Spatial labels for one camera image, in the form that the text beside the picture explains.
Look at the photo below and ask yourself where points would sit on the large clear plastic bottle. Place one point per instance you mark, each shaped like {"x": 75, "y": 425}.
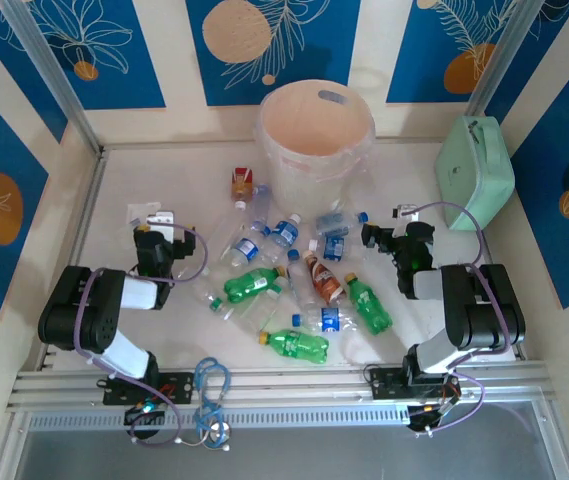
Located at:
{"x": 226, "y": 235}

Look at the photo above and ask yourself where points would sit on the water bottle white cap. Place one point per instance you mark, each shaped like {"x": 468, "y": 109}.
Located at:
{"x": 334, "y": 248}
{"x": 282, "y": 232}

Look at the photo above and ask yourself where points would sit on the crushed water bottle blue cap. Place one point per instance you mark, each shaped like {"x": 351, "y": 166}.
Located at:
{"x": 334, "y": 222}

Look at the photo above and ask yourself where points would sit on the clear bottle green cap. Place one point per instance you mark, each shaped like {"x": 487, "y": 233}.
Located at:
{"x": 216, "y": 303}

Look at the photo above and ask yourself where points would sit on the brown chocolate drink bottle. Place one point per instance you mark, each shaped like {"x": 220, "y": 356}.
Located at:
{"x": 323, "y": 282}

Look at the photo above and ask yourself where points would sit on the red label juice bottle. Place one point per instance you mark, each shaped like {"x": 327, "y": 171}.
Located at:
{"x": 241, "y": 182}

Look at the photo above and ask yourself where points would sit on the bluish clear plastic bottle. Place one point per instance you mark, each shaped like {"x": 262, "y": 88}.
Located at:
{"x": 261, "y": 202}

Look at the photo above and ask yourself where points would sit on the clear bottle blue cap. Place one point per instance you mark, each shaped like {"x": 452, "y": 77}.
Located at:
{"x": 298, "y": 280}

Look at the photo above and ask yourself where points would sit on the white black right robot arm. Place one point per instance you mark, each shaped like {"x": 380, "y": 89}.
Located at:
{"x": 484, "y": 310}

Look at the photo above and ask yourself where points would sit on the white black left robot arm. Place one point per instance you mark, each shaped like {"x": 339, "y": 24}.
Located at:
{"x": 79, "y": 320}

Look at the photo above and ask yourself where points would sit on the white plastic bin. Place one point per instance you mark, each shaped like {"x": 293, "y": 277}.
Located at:
{"x": 314, "y": 185}

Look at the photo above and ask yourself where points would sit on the clear plastic packet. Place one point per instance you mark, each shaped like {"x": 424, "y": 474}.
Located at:
{"x": 139, "y": 212}

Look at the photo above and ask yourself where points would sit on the mint green zip case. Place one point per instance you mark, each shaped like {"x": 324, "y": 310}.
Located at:
{"x": 479, "y": 170}

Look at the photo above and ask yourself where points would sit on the blue stethoscope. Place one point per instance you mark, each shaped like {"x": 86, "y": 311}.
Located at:
{"x": 220, "y": 432}

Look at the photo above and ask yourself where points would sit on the grey metal panel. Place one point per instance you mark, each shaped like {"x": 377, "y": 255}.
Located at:
{"x": 314, "y": 460}

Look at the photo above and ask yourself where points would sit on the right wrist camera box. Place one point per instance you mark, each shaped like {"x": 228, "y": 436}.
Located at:
{"x": 404, "y": 210}

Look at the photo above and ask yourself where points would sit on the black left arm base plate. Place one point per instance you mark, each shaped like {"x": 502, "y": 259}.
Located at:
{"x": 181, "y": 387}

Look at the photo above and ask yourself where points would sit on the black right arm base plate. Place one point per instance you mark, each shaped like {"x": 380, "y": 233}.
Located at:
{"x": 384, "y": 385}

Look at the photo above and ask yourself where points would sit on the long aluminium base rail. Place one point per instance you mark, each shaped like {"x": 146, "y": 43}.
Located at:
{"x": 289, "y": 387}

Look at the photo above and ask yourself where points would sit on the aluminium frame post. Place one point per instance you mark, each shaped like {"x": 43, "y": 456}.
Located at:
{"x": 504, "y": 55}
{"x": 48, "y": 65}

